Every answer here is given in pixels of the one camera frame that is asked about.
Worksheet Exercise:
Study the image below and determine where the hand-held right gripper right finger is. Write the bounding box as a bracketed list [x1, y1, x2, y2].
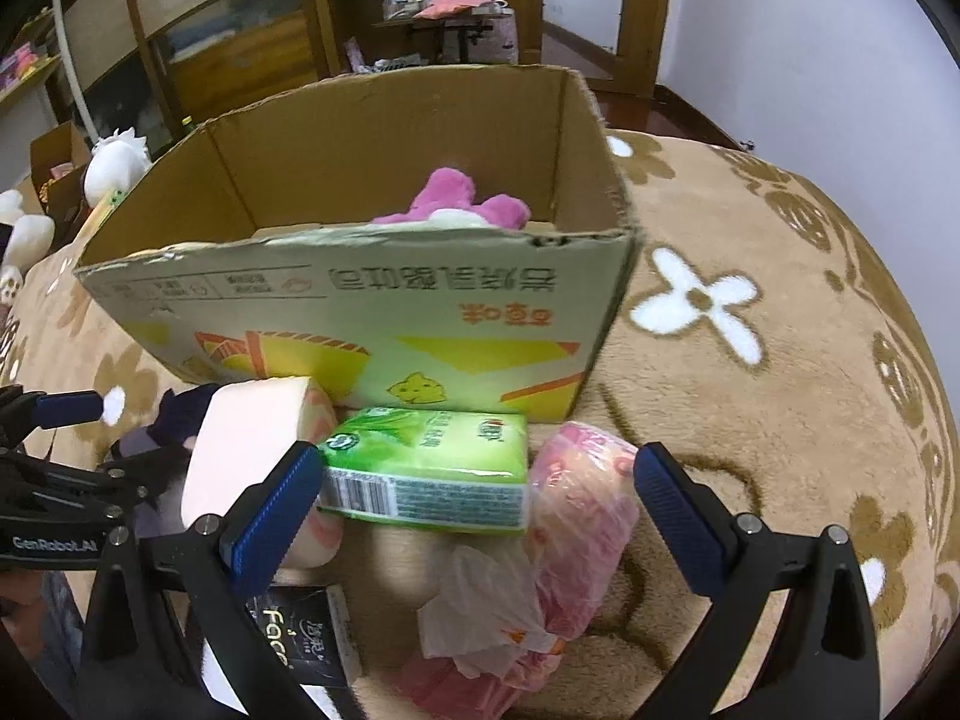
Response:
[632, 441, 880, 720]

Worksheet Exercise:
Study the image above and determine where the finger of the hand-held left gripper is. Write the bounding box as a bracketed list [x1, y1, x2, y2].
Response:
[0, 386, 107, 458]
[0, 448, 170, 508]

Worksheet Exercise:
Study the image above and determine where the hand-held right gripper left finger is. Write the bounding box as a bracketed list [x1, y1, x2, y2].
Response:
[79, 441, 353, 720]

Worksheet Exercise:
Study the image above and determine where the pink toast plush pillow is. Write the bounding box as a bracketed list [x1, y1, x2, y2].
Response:
[181, 376, 342, 569]

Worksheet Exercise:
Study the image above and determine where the pink plastic pack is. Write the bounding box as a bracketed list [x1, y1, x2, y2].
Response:
[397, 421, 641, 698]

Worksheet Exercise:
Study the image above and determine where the dark purple plush toy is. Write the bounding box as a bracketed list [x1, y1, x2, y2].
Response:
[112, 384, 220, 518]

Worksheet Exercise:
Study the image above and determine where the black tissue pack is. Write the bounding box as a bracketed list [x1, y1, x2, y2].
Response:
[247, 583, 362, 687]

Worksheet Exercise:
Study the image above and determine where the green tissue pack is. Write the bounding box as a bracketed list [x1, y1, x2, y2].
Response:
[315, 405, 533, 537]

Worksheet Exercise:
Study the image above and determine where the white plastic bag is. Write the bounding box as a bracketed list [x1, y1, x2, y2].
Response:
[416, 544, 560, 680]

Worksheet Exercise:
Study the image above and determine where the printed cardboard box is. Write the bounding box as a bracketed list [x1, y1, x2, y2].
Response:
[73, 64, 638, 425]

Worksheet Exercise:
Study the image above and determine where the tan flower printed blanket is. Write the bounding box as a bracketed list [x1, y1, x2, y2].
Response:
[0, 127, 960, 720]

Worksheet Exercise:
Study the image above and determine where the white cat plush toy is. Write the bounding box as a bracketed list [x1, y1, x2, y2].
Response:
[0, 190, 57, 271]

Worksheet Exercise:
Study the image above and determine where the white round plush toy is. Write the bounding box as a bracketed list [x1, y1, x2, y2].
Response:
[82, 127, 151, 207]

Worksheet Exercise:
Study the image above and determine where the small open cardboard box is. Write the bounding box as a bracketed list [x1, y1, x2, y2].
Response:
[30, 121, 95, 241]

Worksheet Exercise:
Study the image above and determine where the white display shelf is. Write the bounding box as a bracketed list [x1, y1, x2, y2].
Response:
[0, 11, 65, 110]

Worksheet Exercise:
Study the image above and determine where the pink plush toy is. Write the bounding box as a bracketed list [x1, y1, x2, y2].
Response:
[371, 167, 532, 230]

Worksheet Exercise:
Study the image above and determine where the wooden wardrobe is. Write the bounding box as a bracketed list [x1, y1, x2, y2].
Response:
[49, 0, 541, 158]

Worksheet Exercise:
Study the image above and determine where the wooden door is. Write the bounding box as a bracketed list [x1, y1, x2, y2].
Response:
[517, 0, 676, 98]

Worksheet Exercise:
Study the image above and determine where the cluttered side table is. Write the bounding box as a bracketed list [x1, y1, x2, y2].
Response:
[371, 0, 518, 65]

